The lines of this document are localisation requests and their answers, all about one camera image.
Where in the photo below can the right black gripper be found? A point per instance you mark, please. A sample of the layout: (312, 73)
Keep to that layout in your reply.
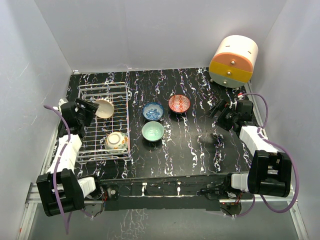
(217, 108)

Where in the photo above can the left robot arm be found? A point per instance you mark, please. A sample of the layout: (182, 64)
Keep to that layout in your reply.
(59, 189)

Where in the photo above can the mint green bowl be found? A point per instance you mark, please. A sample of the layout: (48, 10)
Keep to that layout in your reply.
(152, 131)

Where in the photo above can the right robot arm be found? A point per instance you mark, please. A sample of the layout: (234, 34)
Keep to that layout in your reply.
(270, 169)

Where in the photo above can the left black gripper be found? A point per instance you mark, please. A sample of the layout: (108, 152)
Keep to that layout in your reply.
(90, 109)

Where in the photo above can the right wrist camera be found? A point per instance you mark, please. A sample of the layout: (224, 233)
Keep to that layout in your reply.
(240, 96)

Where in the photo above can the white wire dish rack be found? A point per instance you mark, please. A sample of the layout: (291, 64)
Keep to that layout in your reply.
(93, 142)

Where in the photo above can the aluminium frame rail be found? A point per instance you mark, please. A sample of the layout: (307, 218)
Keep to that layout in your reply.
(157, 191)

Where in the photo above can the white bowl orange rim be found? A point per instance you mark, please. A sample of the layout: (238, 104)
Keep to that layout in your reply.
(105, 108)

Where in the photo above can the white floral bowl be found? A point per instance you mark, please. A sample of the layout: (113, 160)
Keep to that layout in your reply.
(116, 143)

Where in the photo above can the round pastel drawer cabinet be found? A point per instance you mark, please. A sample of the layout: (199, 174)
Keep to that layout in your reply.
(233, 63)

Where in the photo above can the blue patterned bowl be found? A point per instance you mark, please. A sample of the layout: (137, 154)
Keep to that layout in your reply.
(153, 111)

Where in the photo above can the red patterned bowl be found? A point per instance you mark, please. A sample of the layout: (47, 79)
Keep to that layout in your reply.
(179, 103)

